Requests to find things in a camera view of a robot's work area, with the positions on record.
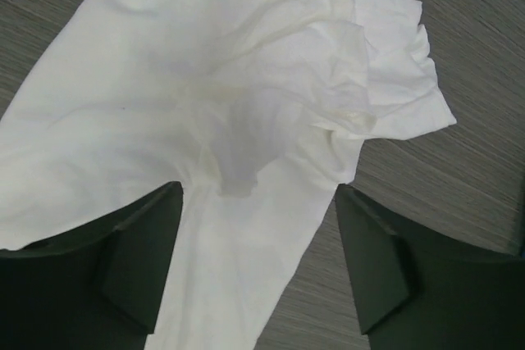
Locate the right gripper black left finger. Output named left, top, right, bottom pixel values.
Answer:
left=1, top=182, right=183, bottom=350

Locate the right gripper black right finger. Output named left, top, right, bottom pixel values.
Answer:
left=335, top=185, right=524, bottom=349

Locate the white printed t shirt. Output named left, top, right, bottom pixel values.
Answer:
left=1, top=0, right=455, bottom=349

